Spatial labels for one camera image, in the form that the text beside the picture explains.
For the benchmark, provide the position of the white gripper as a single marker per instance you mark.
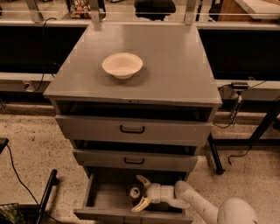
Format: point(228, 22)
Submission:
point(154, 193)

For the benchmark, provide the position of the orange drink can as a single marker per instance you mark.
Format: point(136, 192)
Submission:
point(134, 193)

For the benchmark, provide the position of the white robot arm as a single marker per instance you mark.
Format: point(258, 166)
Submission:
point(182, 195)

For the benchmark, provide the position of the grey open bottom drawer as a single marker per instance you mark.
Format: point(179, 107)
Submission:
point(108, 199)

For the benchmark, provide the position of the grey middle drawer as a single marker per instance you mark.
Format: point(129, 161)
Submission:
point(135, 160)

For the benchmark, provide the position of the grey drawer cabinet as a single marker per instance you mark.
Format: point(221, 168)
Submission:
point(175, 83)

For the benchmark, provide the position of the grey top drawer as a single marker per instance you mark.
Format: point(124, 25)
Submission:
point(135, 131)

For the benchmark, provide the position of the black metal stand leg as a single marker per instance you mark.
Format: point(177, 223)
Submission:
point(52, 181)

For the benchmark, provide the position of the white paper bowl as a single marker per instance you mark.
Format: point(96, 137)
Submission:
point(122, 65)

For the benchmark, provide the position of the black power adapter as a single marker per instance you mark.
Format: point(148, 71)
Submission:
point(239, 85)

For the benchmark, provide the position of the black office chair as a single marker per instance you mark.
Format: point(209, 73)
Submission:
point(154, 9)

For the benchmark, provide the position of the colourful snack bag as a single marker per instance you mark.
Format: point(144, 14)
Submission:
point(80, 9)

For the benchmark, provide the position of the black wire basket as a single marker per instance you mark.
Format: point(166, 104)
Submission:
point(10, 214)

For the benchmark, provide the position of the black table frame right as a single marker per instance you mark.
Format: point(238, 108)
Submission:
point(254, 140)

